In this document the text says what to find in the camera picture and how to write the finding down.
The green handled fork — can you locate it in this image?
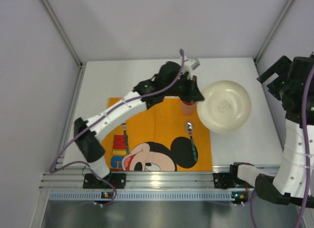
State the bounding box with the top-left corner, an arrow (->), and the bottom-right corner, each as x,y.
122,121 -> 130,155

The slotted grey cable duct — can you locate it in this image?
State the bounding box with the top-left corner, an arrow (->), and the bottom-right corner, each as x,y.
49,191 -> 248,203

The orange Mickey Mouse placemat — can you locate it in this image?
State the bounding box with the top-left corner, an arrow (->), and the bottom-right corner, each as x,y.
102,98 -> 212,172

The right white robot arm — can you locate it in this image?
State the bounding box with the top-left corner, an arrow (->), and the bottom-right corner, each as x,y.
230,55 -> 314,208

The green handled spoon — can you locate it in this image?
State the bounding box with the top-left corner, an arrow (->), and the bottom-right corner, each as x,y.
185,121 -> 198,162

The cream white plate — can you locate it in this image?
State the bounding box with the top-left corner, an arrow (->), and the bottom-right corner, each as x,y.
197,80 -> 251,133

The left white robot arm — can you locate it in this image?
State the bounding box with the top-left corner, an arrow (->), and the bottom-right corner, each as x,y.
74,58 -> 205,178

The aluminium mounting rail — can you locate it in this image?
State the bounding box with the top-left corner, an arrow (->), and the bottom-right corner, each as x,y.
39,155 -> 283,191

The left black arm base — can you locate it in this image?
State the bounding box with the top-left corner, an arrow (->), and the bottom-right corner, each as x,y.
83,173 -> 127,189

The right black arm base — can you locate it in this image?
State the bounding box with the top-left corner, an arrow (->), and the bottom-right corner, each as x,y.
213,173 -> 246,189

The pink plastic cup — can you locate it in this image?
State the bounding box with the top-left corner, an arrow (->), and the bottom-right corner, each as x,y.
180,100 -> 197,116

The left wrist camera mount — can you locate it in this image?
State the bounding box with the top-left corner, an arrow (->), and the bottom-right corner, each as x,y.
183,56 -> 200,79

